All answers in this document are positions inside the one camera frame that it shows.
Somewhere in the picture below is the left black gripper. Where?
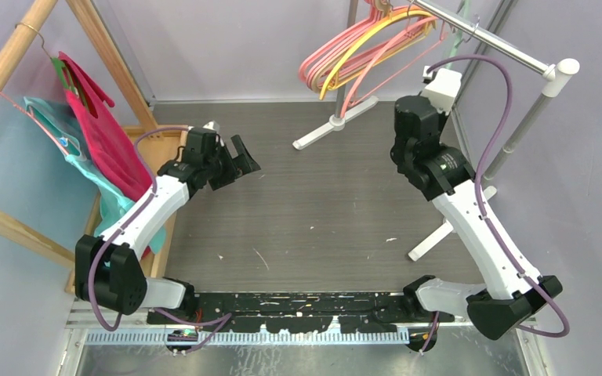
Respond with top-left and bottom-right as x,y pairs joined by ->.
203,136 -> 259,190

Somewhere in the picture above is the thin pink wire hanger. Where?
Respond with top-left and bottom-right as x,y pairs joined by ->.
327,8 -> 450,118

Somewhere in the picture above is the yellow wire hanger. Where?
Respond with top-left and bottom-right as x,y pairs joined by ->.
318,7 -> 437,100

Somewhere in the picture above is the thick pink plastic hanger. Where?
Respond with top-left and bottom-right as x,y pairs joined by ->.
299,0 -> 430,87

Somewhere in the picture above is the green wire hanger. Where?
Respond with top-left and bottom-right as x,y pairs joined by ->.
443,0 -> 472,59

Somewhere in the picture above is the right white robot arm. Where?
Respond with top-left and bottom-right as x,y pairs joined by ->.
390,95 -> 563,340

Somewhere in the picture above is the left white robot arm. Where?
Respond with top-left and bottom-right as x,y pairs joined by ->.
74,121 -> 261,324

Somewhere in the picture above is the wooden tray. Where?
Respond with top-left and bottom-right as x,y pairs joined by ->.
85,130 -> 186,277

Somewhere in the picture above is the red garment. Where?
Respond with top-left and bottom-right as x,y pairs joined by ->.
58,52 -> 152,201

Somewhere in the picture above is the metal clothes rack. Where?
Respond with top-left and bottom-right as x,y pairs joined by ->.
289,0 -> 582,263

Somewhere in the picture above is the teal garment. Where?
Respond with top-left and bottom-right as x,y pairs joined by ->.
23,96 -> 169,254

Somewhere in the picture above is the green hanger on rack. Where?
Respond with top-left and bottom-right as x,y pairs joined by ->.
14,22 -> 94,113

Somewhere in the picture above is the pink hanger on wooden rack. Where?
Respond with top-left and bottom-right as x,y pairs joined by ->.
0,90 -> 89,161

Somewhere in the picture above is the wooden clothes rack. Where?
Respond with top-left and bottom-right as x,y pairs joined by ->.
0,1 -> 160,270

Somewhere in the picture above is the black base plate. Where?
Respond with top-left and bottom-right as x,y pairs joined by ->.
165,291 -> 433,334

